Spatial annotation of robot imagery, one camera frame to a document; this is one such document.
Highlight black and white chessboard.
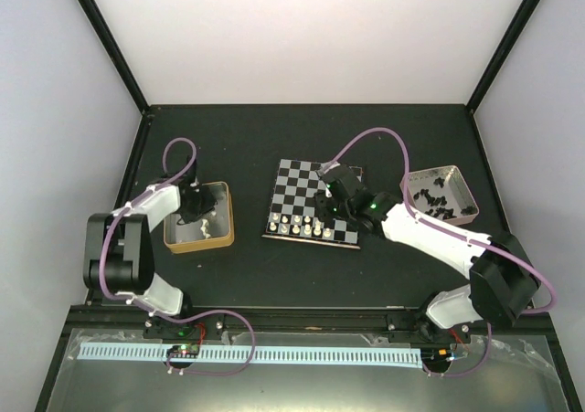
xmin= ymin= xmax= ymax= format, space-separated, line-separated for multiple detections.
xmin=262 ymin=159 xmax=359 ymax=249

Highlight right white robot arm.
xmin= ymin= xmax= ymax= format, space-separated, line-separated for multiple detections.
xmin=314 ymin=164 xmax=541 ymax=342

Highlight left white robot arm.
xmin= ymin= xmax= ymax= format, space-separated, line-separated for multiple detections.
xmin=83 ymin=161 xmax=217 ymax=338

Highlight white pieces in tin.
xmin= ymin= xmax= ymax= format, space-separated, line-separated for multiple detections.
xmin=200 ymin=218 xmax=212 ymax=239

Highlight black pieces in tray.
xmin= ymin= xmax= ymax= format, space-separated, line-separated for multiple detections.
xmin=409 ymin=175 xmax=479 ymax=220

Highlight left circuit board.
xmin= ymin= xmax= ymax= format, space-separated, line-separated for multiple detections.
xmin=166 ymin=344 xmax=200 ymax=359

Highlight circuit board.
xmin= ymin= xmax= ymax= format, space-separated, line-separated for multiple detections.
xmin=166 ymin=344 xmax=200 ymax=359
xmin=421 ymin=348 xmax=468 ymax=363

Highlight right circuit board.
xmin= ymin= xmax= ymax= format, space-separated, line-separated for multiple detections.
xmin=421 ymin=348 xmax=468 ymax=363

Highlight gold tin tray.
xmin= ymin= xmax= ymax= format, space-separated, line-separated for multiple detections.
xmin=164 ymin=181 xmax=235 ymax=254

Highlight pink mesh tray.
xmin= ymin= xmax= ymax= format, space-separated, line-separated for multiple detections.
xmin=400 ymin=165 xmax=479 ymax=226

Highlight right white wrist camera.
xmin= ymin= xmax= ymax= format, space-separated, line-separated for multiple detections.
xmin=316 ymin=161 xmax=339 ymax=178

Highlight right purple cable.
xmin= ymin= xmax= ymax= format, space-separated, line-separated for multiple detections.
xmin=331 ymin=127 xmax=558 ymax=315

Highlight purple cable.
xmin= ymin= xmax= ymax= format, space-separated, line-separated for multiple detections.
xmin=331 ymin=127 xmax=558 ymax=315
xmin=99 ymin=137 xmax=255 ymax=376

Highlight light blue slotted cable duct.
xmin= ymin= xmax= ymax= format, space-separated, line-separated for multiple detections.
xmin=77 ymin=343 xmax=422 ymax=369

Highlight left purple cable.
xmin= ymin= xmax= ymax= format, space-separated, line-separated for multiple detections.
xmin=99 ymin=137 xmax=255 ymax=376

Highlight left black frame post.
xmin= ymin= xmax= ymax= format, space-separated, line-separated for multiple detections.
xmin=77 ymin=0 xmax=149 ymax=113

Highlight black frame post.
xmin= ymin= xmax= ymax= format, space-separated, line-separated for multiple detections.
xmin=77 ymin=0 xmax=149 ymax=113
xmin=466 ymin=0 xmax=541 ymax=114

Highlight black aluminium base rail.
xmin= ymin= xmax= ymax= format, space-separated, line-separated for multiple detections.
xmin=68 ymin=305 xmax=557 ymax=340

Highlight right black frame post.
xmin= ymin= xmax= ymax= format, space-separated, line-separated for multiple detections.
xmin=466 ymin=0 xmax=541 ymax=114

